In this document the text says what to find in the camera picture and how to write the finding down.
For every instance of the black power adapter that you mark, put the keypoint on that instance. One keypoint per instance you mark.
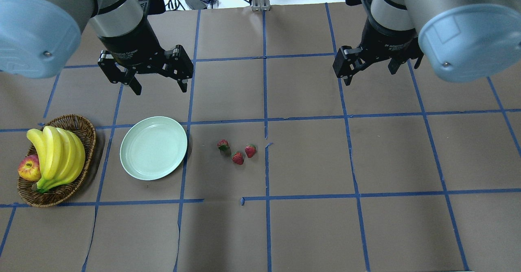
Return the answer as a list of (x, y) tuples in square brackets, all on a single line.
[(196, 4)]

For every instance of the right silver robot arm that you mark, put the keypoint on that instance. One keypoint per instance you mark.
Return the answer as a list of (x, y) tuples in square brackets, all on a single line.
[(463, 40)]

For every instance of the red apple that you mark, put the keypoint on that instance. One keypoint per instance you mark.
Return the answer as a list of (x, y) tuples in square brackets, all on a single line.
[(29, 168)]

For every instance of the light green plate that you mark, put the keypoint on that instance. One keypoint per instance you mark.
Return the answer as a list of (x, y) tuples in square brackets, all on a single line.
[(153, 148)]

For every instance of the yellow banana bunch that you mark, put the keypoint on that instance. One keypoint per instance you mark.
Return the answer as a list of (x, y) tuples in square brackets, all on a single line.
[(61, 156)]

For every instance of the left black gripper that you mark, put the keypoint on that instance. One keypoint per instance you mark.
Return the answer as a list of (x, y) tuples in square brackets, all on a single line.
[(129, 42)]

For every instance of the brown wicker basket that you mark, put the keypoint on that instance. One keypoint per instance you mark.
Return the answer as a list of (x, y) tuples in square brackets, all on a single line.
[(84, 129)]

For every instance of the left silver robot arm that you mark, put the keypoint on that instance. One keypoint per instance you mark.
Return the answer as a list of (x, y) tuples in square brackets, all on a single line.
[(38, 37)]

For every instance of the red strawberry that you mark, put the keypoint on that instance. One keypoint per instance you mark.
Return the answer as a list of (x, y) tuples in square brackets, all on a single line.
[(250, 150), (223, 145), (237, 158)]

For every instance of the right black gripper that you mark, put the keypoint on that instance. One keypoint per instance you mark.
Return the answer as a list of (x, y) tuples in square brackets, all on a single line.
[(382, 40)]

